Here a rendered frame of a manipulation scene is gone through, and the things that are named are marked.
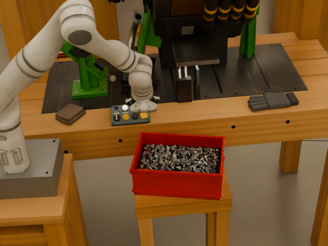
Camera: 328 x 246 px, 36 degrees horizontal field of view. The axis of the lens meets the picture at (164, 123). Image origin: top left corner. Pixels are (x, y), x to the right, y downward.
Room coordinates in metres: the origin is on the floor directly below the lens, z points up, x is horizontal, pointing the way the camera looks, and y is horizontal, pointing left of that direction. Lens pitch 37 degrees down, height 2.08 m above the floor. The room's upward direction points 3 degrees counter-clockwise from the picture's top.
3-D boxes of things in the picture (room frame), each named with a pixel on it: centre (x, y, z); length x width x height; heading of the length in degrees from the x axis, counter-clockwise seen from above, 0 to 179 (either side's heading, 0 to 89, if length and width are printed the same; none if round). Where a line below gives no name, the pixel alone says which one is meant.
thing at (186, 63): (1.85, -0.13, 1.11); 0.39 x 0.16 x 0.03; 3
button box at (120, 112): (1.64, 0.13, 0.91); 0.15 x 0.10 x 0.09; 93
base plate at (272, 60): (1.94, -0.04, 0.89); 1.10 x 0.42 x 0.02; 93
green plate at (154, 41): (1.88, 0.03, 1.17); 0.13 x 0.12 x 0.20; 93
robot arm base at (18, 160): (1.34, 0.51, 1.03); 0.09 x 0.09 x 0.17; 3
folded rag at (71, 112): (1.67, 0.37, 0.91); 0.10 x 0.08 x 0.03; 144
